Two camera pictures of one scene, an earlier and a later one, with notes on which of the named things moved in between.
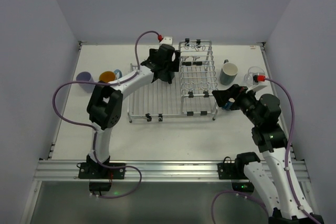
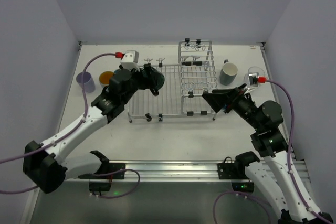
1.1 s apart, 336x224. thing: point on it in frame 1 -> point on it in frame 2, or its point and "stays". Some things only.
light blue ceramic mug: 107,76 stays
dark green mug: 166,76 -> 157,81
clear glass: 249,76 stays
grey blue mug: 228,73 stays
